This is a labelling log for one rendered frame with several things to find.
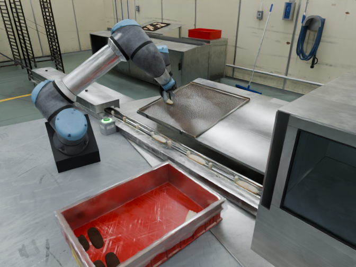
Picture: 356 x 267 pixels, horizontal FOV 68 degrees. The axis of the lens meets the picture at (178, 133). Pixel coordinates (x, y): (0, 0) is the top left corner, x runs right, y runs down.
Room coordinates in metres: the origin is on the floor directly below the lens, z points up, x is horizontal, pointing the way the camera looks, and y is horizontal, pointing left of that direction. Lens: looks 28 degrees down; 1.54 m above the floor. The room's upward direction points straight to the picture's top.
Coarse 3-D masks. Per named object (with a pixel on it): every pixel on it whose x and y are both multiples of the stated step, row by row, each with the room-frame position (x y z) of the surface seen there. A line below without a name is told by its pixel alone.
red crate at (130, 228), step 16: (160, 192) 0.85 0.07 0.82; (176, 192) 0.85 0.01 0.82; (128, 208) 0.76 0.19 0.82; (144, 208) 0.76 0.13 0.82; (160, 208) 0.76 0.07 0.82; (176, 208) 0.76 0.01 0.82; (192, 208) 0.76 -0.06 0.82; (96, 224) 0.68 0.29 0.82; (112, 224) 0.68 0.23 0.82; (128, 224) 0.68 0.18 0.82; (144, 224) 0.68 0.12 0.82; (160, 224) 0.68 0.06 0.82; (176, 224) 0.68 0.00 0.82; (208, 224) 0.66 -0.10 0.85; (112, 240) 0.61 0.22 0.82; (128, 240) 0.61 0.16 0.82; (144, 240) 0.61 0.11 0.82; (192, 240) 0.60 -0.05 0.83; (96, 256) 0.55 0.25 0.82; (128, 256) 0.55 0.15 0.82; (160, 256) 0.53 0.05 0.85
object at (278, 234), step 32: (320, 96) 0.67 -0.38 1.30; (352, 96) 0.67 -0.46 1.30; (288, 128) 0.55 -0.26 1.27; (320, 128) 0.50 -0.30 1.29; (352, 128) 0.48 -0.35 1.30; (288, 160) 0.54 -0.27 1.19; (256, 224) 0.57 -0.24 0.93; (288, 224) 0.51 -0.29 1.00; (288, 256) 0.50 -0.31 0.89; (320, 256) 0.45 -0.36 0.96; (352, 256) 0.40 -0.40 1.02
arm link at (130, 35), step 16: (112, 32) 1.14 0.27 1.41; (128, 32) 1.11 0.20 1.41; (144, 32) 1.14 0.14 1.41; (112, 48) 1.09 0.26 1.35; (128, 48) 1.09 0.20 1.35; (96, 64) 1.06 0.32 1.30; (112, 64) 1.09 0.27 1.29; (48, 80) 1.05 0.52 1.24; (64, 80) 1.04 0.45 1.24; (80, 80) 1.03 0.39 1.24; (32, 96) 0.99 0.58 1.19; (48, 96) 0.98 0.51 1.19; (64, 96) 1.00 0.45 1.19; (48, 112) 0.96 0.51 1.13
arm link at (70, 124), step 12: (60, 108) 0.97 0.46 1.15; (72, 108) 1.00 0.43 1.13; (48, 120) 0.96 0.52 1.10; (60, 120) 0.92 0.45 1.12; (72, 120) 0.94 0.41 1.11; (84, 120) 0.96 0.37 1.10; (60, 132) 0.90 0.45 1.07; (72, 132) 0.91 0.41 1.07; (84, 132) 0.95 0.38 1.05; (72, 144) 0.97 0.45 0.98
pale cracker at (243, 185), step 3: (237, 183) 0.87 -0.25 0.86; (240, 183) 0.86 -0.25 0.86; (243, 183) 0.86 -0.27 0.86; (246, 183) 0.86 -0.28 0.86; (243, 186) 0.84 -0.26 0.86; (246, 186) 0.84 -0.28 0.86; (249, 186) 0.84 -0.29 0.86; (252, 186) 0.84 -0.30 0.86; (246, 189) 0.83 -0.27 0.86; (249, 189) 0.83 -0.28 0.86; (252, 189) 0.83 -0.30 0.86; (255, 189) 0.83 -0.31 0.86; (252, 192) 0.81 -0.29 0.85; (255, 192) 0.81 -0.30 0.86
